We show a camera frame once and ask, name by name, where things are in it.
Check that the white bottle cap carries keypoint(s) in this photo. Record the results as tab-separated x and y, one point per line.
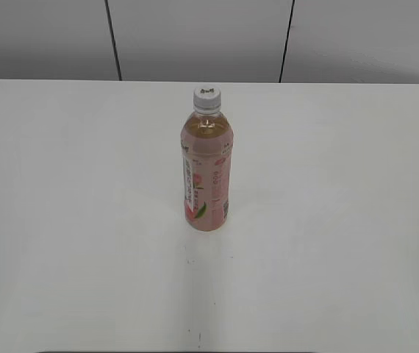
207	97

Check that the pink oolong tea bottle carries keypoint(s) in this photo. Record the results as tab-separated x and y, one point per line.
206	142

